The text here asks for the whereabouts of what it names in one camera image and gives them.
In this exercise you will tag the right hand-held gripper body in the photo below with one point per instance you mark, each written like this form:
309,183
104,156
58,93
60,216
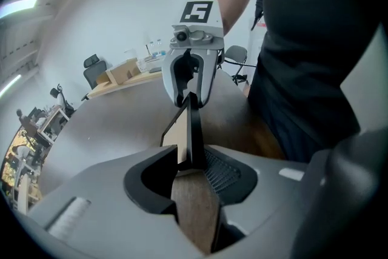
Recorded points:
209,21

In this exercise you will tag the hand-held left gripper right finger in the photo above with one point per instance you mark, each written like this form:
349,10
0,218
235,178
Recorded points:
233,182

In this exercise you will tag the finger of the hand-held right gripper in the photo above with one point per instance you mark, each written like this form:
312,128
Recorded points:
179,79
194,69

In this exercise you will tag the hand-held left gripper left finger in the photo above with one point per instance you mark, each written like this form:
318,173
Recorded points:
136,188

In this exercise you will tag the thin black panel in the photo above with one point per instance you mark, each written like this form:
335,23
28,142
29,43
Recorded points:
197,136

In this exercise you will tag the clear water bottle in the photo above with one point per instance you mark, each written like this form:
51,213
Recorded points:
151,47
158,45

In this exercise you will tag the grey folding chair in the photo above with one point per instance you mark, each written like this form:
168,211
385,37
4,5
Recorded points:
238,54

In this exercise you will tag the white water dispenser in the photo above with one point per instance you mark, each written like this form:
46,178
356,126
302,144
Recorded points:
257,42

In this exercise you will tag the brown cardboard box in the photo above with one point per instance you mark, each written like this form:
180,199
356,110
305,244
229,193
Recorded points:
121,71

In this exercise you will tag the black office chair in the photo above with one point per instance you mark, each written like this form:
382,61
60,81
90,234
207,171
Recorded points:
94,69

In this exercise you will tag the person's body in black clothing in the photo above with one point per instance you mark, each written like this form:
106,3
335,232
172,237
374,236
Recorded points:
303,39

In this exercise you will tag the black chair with curled headrest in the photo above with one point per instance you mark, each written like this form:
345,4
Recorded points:
68,106

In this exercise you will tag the white desk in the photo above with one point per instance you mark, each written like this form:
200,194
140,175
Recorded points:
51,121

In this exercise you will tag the wide window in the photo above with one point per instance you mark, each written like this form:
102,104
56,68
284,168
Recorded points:
8,168

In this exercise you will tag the long ceiling light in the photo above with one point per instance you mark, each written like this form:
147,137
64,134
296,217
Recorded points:
19,6
10,85

